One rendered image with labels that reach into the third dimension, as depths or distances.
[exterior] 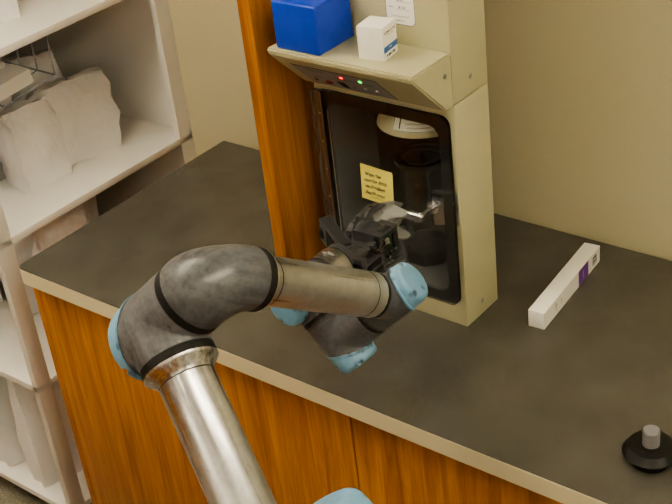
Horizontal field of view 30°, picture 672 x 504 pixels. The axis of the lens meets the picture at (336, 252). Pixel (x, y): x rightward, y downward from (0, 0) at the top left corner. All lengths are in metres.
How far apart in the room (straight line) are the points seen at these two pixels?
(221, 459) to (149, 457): 1.24
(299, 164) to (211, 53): 0.80
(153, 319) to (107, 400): 1.20
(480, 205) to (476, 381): 0.33
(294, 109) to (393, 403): 0.61
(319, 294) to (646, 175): 0.95
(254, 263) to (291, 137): 0.73
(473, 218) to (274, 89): 0.45
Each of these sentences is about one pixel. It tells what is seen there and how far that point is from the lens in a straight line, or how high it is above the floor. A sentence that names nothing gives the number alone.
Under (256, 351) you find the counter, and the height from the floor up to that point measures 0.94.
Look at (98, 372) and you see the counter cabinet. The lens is 2.93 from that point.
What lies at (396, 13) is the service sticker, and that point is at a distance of 2.21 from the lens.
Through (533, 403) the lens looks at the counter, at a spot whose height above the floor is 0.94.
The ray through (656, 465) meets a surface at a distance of 2.10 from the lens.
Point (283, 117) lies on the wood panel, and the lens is 2.43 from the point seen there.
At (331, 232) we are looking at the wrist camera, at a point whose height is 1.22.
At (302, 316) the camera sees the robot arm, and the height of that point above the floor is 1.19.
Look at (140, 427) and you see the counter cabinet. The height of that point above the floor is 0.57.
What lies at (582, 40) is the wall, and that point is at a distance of 2.56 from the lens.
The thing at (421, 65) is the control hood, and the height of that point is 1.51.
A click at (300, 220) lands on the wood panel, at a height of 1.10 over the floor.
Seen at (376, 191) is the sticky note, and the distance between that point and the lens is 2.40.
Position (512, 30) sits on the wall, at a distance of 2.63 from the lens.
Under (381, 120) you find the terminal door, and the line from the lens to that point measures 2.31.
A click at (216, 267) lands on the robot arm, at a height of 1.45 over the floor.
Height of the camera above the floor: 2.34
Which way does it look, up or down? 31 degrees down
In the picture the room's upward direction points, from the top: 7 degrees counter-clockwise
